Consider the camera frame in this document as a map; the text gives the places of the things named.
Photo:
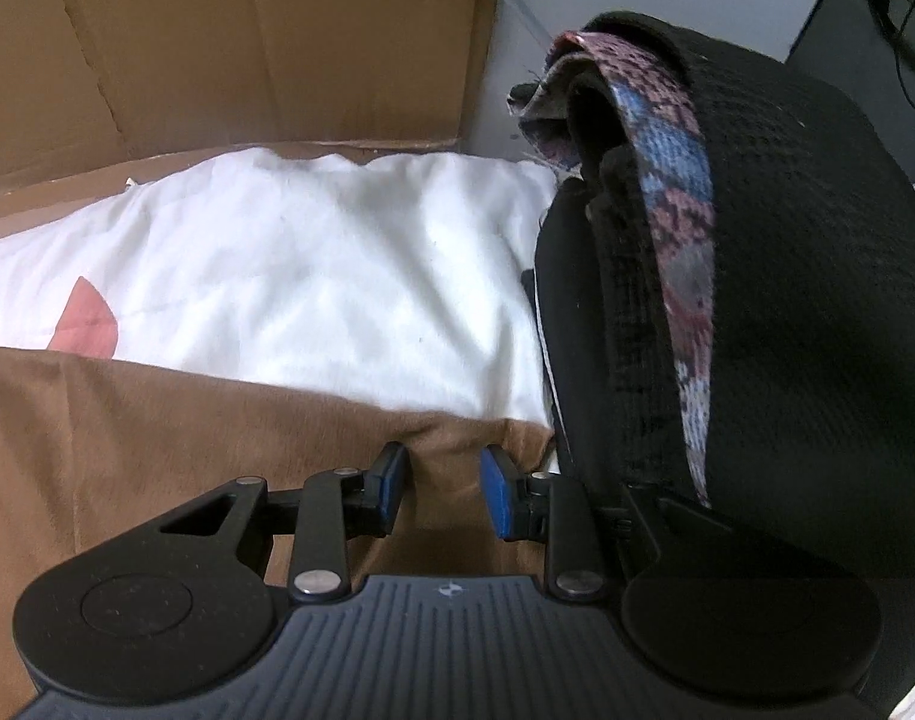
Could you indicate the black folded garment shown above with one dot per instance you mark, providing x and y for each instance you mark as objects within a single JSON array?
[{"x": 790, "y": 592}]

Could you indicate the floral patterned folded garment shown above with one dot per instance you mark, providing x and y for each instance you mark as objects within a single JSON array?
[{"x": 660, "y": 120}]

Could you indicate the brown printed t-shirt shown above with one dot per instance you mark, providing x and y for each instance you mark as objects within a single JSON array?
[{"x": 90, "y": 448}]

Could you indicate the cream bear print bedsheet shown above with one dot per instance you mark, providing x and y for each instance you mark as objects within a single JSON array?
[{"x": 396, "y": 283}]

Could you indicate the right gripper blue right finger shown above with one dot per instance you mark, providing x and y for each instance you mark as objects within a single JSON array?
[{"x": 552, "y": 510}]

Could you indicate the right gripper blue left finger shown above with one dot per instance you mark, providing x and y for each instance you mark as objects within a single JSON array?
[{"x": 336, "y": 507}]

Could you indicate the brown cardboard sheet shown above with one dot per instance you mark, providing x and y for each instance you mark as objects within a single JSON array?
[{"x": 95, "y": 93}]

